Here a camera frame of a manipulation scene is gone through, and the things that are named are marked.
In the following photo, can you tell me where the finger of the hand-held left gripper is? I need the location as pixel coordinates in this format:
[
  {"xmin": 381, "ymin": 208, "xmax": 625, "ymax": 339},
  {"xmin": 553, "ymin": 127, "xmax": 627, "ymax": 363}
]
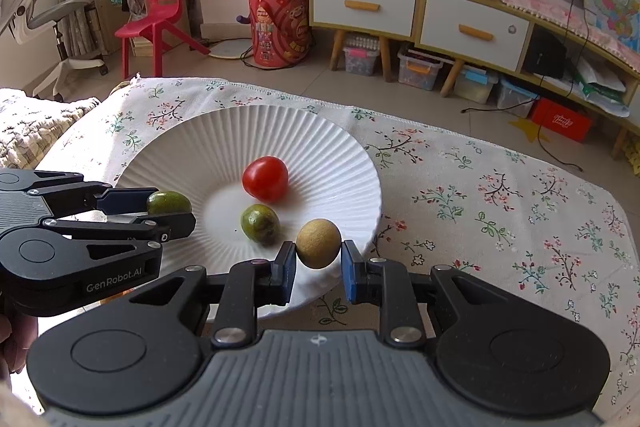
[
  {"xmin": 30, "ymin": 179, "xmax": 160, "ymax": 216},
  {"xmin": 42, "ymin": 212, "xmax": 197, "ymax": 245}
]

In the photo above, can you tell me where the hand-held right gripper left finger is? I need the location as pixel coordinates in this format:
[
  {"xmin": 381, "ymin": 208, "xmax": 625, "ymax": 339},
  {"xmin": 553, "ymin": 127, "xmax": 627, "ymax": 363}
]
[{"xmin": 132, "ymin": 241, "xmax": 298, "ymax": 349}]

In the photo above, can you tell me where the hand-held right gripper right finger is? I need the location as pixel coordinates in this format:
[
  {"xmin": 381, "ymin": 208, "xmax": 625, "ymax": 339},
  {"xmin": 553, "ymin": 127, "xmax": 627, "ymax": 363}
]
[{"xmin": 340, "ymin": 241, "xmax": 497, "ymax": 349}]

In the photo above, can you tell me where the green jujube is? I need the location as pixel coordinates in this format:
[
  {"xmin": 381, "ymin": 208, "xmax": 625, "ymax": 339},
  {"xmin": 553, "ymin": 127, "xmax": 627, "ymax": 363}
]
[
  {"xmin": 240, "ymin": 204, "xmax": 281, "ymax": 248},
  {"xmin": 146, "ymin": 191, "xmax": 192, "ymax": 216}
]

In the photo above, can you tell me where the brown longan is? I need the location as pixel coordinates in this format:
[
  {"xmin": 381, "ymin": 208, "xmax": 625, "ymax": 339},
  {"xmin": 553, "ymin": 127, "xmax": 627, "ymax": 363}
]
[{"xmin": 296, "ymin": 218, "xmax": 343, "ymax": 270}]

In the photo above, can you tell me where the white ribbed plate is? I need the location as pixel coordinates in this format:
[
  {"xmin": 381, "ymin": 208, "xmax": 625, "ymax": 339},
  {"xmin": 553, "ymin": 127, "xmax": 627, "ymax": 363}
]
[{"xmin": 116, "ymin": 104, "xmax": 383, "ymax": 321}]

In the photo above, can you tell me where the person's left hand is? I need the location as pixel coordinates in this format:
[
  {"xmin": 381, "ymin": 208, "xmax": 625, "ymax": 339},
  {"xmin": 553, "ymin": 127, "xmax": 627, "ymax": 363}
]
[{"xmin": 0, "ymin": 312, "xmax": 40, "ymax": 389}]

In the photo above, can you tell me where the red tomato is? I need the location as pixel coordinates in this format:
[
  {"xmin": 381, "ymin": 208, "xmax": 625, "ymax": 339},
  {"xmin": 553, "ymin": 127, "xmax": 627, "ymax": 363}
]
[{"xmin": 242, "ymin": 156, "xmax": 289, "ymax": 202}]

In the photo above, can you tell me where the quilted floral blanket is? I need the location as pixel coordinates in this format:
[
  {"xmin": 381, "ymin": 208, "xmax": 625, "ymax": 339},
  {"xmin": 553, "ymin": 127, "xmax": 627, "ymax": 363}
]
[{"xmin": 0, "ymin": 88, "xmax": 102, "ymax": 170}]

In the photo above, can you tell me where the floral tablecloth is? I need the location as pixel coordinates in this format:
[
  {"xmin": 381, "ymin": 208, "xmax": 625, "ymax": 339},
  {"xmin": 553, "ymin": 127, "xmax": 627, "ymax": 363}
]
[{"xmin": 37, "ymin": 77, "xmax": 640, "ymax": 427}]

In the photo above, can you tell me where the round white floor scale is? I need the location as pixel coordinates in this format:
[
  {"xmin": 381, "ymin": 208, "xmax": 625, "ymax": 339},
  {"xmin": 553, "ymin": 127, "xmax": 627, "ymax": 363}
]
[{"xmin": 209, "ymin": 38, "xmax": 254, "ymax": 60}]

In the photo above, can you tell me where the red plastic chair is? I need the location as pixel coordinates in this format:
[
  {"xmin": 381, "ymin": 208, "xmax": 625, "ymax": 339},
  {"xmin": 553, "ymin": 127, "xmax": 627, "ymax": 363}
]
[{"xmin": 115, "ymin": 0, "xmax": 211, "ymax": 78}]

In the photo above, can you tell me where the grey office chair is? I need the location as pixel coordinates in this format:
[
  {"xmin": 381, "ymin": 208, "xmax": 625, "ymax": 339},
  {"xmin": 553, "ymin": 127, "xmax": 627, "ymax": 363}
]
[{"xmin": 12, "ymin": 0, "xmax": 109, "ymax": 102}]

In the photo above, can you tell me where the clear storage box orange latch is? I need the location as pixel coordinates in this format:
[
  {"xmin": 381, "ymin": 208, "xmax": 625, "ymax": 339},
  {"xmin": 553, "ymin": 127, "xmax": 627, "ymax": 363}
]
[{"xmin": 397, "ymin": 46, "xmax": 445, "ymax": 90}]

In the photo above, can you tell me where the clear storage box blue lid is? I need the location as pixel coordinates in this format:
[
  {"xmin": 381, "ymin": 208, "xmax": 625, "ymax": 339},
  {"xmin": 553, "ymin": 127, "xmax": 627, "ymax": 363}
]
[
  {"xmin": 452, "ymin": 67, "xmax": 500, "ymax": 104},
  {"xmin": 495, "ymin": 79, "xmax": 539, "ymax": 118}
]

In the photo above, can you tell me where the yellow star mat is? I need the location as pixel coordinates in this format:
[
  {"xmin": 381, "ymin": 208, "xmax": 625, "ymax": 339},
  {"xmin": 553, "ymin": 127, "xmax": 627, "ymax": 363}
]
[{"xmin": 509, "ymin": 117, "xmax": 551, "ymax": 142}]

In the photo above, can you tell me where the red printed bucket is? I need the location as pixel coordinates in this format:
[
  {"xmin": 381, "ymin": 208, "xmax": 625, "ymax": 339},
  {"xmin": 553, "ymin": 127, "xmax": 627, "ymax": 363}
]
[{"xmin": 246, "ymin": 0, "xmax": 315, "ymax": 68}]

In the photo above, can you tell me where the red cardboard box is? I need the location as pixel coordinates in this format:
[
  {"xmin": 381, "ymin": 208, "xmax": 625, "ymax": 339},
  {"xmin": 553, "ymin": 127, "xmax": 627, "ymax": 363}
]
[{"xmin": 531, "ymin": 98, "xmax": 594, "ymax": 143}]

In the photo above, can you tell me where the low wooden cabinet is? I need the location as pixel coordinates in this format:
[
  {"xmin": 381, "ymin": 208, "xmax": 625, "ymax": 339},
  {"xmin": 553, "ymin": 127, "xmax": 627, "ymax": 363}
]
[{"xmin": 414, "ymin": 0, "xmax": 640, "ymax": 158}]

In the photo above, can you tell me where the black box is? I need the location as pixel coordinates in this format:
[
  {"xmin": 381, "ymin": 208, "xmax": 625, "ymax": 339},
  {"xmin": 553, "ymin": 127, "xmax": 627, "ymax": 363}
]
[{"xmin": 522, "ymin": 27, "xmax": 569, "ymax": 78}]

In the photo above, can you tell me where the white plastic bag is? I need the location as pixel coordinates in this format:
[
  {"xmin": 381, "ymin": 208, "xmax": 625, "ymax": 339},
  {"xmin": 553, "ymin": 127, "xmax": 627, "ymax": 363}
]
[{"xmin": 575, "ymin": 57, "xmax": 631, "ymax": 118}]

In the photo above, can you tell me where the pink lace cloth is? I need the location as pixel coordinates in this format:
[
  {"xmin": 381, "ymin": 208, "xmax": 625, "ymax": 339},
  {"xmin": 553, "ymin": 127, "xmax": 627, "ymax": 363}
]
[{"xmin": 497, "ymin": 0, "xmax": 640, "ymax": 74}]

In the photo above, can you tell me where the black cable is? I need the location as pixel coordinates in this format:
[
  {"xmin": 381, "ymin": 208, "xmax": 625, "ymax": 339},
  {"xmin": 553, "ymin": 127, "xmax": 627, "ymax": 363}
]
[{"xmin": 460, "ymin": 0, "xmax": 592, "ymax": 172}]

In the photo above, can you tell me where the colourful wall map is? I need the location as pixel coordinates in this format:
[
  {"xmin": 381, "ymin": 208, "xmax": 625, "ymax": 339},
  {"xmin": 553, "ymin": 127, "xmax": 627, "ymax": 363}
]
[{"xmin": 582, "ymin": 0, "xmax": 640, "ymax": 58}]

